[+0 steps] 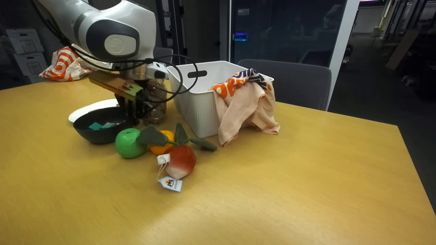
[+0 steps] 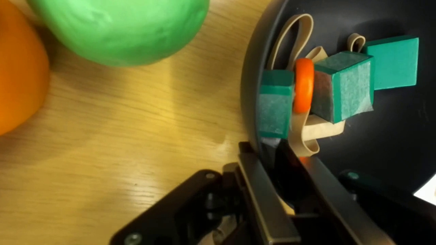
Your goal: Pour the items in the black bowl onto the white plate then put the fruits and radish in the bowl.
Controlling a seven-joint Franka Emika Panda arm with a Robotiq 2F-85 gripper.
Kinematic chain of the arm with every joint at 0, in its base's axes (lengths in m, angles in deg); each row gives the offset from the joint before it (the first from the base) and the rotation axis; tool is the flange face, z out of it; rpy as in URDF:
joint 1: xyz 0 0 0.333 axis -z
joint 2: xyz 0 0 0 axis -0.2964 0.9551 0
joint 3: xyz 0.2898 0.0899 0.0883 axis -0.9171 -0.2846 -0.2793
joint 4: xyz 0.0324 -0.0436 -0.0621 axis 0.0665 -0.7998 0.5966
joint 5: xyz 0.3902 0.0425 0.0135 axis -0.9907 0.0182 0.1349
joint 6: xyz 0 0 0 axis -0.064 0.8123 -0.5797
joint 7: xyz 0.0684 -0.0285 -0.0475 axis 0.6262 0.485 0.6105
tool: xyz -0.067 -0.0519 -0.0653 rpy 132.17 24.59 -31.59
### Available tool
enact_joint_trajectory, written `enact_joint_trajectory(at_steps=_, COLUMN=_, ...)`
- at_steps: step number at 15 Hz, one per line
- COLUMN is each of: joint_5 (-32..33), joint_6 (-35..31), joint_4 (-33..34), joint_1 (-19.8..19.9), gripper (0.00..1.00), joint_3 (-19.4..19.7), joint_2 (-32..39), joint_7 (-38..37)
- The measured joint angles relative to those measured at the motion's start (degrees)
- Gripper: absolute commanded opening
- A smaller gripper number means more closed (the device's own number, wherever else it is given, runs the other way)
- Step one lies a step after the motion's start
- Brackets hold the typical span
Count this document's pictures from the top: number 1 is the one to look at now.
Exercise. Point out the tan wrist camera mount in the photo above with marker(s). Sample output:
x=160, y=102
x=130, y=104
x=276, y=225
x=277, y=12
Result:
x=117, y=83

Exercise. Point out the black bowl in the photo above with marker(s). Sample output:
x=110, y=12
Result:
x=103, y=136

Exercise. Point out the teal block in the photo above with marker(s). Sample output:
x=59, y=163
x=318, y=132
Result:
x=102, y=125

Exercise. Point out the green toy apple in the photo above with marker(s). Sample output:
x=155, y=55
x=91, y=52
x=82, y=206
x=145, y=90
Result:
x=130, y=144

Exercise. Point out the orange toy fruit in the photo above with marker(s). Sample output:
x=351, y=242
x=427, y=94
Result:
x=161, y=148

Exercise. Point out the stacked cardboard boxes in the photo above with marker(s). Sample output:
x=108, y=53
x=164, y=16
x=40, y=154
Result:
x=25, y=52

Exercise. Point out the orange and white plastic bag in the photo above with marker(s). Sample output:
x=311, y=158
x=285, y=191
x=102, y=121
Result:
x=63, y=68

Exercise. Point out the peach cloth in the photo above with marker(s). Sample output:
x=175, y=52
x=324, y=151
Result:
x=243, y=109

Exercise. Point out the blue lit screen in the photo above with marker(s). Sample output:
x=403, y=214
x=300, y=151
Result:
x=241, y=37

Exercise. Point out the white plastic storage bin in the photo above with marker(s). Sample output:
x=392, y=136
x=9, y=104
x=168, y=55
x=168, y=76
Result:
x=196, y=106

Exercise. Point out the red plush radish with leaves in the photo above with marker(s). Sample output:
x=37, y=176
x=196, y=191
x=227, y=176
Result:
x=182, y=161

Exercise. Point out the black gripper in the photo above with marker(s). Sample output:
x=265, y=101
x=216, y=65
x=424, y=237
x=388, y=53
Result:
x=144, y=102

